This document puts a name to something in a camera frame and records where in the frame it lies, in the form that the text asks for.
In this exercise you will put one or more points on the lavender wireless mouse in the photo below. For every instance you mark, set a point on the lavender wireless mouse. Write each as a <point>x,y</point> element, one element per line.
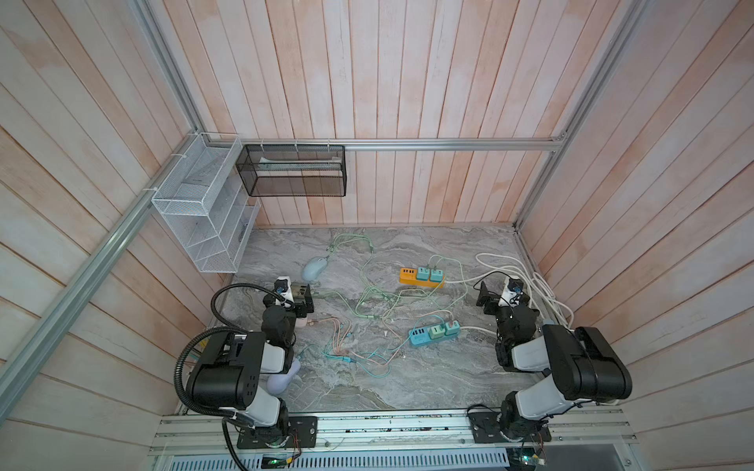
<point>277,384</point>

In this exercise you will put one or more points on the black mesh basket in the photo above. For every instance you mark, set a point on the black mesh basket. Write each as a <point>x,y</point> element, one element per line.
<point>293,170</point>

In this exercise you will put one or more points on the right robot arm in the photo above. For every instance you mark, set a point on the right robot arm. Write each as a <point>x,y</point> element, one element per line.
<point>578,366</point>

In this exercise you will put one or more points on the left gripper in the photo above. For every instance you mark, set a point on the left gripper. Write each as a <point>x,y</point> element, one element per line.
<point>301,300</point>

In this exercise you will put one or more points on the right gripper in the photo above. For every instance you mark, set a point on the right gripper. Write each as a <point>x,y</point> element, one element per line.
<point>492,297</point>

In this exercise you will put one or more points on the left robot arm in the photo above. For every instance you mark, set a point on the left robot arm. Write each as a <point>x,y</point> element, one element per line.
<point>239,375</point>

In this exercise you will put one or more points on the light green USB charger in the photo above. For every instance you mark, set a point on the light green USB charger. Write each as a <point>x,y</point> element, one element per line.
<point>437,332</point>

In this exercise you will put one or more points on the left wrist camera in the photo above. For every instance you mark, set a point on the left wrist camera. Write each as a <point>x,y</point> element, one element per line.
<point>283,287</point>

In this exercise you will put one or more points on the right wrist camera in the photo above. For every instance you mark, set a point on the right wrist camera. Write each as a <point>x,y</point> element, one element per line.
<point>513,290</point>

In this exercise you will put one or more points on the light blue mouse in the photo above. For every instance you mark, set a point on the light blue mouse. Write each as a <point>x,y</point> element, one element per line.
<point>314,268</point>

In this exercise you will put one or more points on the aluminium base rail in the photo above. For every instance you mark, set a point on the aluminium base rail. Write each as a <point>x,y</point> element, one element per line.
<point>393,430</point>

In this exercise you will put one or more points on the blue power strip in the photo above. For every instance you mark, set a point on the blue power strip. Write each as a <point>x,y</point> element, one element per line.
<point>420,337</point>

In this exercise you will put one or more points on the orange power strip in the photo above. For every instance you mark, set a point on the orange power strip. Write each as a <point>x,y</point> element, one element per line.
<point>407,277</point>

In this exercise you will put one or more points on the teal USB charger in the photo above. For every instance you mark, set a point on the teal USB charger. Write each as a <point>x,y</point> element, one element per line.
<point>452,329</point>

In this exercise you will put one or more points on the white wire mesh shelf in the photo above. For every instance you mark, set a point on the white wire mesh shelf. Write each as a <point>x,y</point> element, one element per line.
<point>203,201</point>

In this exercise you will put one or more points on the teal charger on orange strip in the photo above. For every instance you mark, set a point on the teal charger on orange strip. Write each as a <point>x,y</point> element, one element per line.
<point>422,274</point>

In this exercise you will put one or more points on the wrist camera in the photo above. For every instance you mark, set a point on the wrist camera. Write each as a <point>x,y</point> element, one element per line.
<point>283,287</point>
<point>513,290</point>

